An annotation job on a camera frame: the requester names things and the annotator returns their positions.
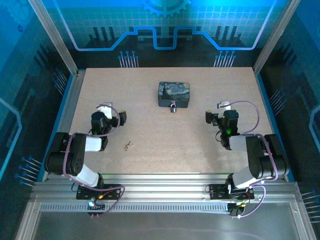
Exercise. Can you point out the small silver keys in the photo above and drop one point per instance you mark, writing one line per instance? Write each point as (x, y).
(128, 145)

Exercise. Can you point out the small silver padlock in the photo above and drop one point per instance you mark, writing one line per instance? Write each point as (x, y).
(173, 108)

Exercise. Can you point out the starry night tin box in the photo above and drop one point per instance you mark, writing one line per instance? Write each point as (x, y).
(173, 92)

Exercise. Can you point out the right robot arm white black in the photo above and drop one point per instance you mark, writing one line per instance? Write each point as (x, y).
(260, 155)

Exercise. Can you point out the left black connector box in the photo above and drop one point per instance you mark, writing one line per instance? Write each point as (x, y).
(96, 207)

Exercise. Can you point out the black connector box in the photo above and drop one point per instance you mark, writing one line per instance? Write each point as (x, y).
(235, 210)
(96, 207)

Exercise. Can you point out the right black connector box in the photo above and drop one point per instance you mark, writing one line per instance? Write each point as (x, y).
(235, 210)

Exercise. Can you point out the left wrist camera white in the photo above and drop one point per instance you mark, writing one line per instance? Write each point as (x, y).
(108, 108)

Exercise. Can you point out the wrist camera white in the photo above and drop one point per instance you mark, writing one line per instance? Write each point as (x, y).
(224, 103)
(108, 108)

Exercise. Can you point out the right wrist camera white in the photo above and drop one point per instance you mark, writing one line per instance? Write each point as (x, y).
(224, 103)

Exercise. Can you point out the aluminium side rail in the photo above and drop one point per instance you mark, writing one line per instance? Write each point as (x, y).
(66, 120)

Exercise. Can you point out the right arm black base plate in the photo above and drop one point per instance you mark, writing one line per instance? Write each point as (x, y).
(217, 191)

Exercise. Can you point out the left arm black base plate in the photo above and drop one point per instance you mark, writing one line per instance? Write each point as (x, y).
(110, 193)

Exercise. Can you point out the aluminium front frame rail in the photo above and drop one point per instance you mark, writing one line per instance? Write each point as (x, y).
(162, 182)

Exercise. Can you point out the aluminium frame post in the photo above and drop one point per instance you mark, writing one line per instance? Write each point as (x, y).
(55, 37)
(275, 37)

